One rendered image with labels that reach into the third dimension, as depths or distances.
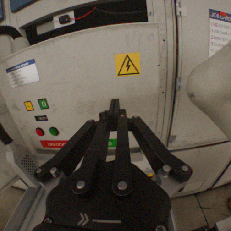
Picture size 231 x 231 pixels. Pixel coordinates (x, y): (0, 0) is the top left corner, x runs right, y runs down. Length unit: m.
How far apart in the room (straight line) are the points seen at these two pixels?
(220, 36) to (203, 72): 0.37
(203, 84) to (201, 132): 0.49
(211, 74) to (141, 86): 0.15
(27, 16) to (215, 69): 0.71
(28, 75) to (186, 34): 0.56
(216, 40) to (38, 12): 0.77
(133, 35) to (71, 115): 0.25
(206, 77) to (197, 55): 0.29
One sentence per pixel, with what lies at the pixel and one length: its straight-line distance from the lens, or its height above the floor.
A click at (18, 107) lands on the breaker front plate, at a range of 0.43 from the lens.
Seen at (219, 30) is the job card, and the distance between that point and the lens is 0.64.
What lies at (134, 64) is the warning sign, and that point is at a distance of 0.26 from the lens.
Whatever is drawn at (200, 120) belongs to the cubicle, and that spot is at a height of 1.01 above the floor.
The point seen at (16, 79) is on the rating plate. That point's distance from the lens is 0.39.
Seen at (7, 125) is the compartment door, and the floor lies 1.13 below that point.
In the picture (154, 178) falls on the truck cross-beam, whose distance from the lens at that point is 0.50.
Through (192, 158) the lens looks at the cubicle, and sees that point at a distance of 0.88.
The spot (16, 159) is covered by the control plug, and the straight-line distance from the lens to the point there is 0.43.
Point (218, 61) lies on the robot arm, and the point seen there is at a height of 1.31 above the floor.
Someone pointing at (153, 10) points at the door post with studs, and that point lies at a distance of 0.53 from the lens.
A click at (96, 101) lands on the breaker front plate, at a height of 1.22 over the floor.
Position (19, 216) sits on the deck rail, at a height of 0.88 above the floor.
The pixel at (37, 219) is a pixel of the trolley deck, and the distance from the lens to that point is 0.59.
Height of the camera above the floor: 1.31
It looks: 26 degrees down
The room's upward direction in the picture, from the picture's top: 7 degrees counter-clockwise
